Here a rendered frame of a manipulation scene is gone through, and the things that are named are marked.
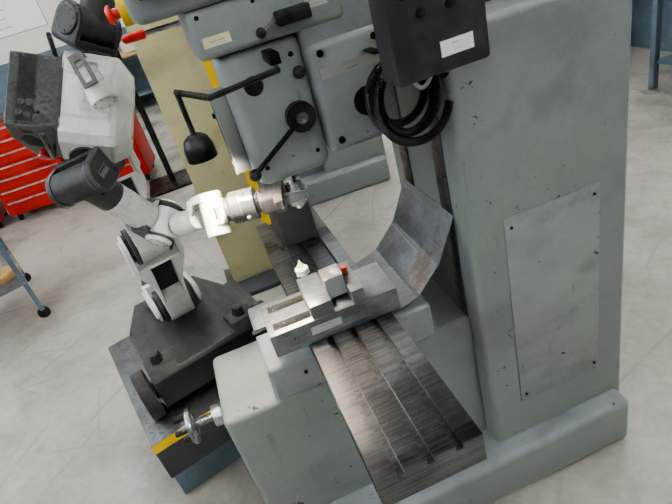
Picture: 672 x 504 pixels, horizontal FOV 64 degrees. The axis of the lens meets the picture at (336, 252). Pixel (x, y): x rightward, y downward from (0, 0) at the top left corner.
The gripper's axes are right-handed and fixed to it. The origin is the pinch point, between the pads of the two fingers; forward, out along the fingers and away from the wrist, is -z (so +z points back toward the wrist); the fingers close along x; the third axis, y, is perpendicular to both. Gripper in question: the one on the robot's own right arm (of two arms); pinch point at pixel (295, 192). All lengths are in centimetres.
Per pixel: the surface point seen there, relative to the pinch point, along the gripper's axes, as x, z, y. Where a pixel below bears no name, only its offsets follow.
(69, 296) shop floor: 204, 206, 126
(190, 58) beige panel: 165, 50, -15
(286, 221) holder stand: 28.7, 9.1, 22.2
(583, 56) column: -5, -76, -18
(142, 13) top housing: -17, 16, -52
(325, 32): -6.7, -17.5, -38.1
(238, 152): -4.5, 10.2, -16.1
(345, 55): -7.0, -20.7, -32.4
